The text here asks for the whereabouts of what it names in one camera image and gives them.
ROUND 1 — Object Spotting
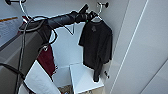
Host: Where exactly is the maroon and white jacket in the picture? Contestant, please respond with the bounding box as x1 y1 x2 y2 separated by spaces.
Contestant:
22 43 64 94

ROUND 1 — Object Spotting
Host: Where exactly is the white wardrobe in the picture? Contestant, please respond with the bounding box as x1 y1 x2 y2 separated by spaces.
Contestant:
0 0 131 94

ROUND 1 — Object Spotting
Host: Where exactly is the small black wall fitting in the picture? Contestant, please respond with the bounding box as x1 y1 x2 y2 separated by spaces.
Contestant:
103 70 111 79

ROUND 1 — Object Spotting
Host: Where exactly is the grey clothes hanger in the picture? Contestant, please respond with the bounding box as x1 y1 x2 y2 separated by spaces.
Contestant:
18 0 32 18

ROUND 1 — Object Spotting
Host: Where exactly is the black t-shirt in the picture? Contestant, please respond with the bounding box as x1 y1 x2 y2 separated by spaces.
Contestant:
78 19 114 83

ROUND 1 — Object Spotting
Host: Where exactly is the orange clothes hanger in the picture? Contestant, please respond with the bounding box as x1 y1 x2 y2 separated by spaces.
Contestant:
0 16 25 48

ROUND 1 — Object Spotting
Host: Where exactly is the white inner shelf unit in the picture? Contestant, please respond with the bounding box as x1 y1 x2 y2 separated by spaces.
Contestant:
68 62 106 94

